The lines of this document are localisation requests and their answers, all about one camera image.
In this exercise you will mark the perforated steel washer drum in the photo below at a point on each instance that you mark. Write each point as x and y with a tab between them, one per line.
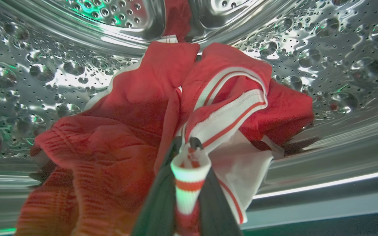
44	49

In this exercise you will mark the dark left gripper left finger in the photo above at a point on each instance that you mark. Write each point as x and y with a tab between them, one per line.
159	203

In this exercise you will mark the red and white garment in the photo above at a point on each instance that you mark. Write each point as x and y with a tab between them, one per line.
126	131

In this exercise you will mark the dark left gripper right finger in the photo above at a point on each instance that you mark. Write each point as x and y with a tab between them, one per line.
217	209

